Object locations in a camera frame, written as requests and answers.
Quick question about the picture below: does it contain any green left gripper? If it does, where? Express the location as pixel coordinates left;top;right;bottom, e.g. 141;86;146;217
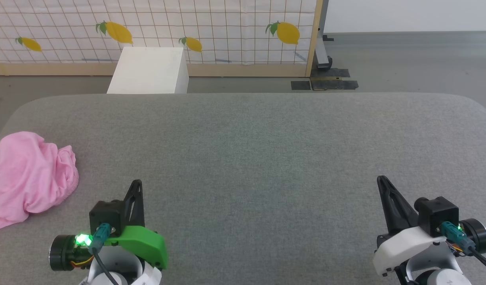
104;180;169;270

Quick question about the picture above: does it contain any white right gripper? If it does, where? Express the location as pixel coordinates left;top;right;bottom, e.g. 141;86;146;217
373;175;449;277

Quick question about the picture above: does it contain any pink cloth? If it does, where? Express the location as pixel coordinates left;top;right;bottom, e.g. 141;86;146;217
0;131;80;231

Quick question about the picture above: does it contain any white box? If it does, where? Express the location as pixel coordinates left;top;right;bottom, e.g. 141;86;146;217
107;47;189;94

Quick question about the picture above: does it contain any grey metal stand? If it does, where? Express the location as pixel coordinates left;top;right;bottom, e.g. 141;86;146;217
315;0;334;71

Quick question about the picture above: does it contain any lemon print partition screen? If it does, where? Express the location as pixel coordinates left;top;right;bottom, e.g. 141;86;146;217
0;0;324;77

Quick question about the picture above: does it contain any brown floor base plate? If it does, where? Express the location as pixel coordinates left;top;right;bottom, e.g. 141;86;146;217
310;77;342;91

